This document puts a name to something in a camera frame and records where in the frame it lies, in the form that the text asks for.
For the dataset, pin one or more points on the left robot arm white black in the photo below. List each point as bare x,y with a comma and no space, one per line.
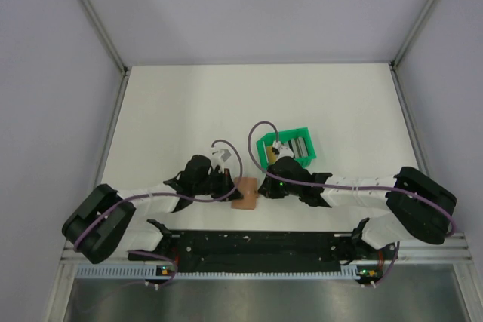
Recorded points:
111,220

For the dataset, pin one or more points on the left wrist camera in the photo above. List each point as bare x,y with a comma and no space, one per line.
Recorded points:
220,155

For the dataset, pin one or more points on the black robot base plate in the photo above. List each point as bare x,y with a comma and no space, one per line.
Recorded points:
253,252

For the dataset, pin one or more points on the green plastic card bin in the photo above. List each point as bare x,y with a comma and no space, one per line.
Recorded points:
284,136

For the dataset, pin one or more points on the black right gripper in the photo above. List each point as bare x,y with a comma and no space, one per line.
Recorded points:
268,190

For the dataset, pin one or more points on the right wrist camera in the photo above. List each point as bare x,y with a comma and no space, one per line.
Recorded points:
281,150

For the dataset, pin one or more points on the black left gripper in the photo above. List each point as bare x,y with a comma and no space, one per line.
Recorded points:
226,185

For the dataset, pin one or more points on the aluminium frame rail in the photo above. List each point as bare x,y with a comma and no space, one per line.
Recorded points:
454,250

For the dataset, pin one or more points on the stack of light cards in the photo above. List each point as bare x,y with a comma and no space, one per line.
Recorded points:
298,145

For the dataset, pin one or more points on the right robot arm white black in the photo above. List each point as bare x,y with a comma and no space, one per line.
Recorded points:
414,206

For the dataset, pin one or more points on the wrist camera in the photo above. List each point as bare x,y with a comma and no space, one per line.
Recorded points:
220,155
281,150

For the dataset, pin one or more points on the grey slotted cable duct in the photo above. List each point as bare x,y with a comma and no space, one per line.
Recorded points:
156,272

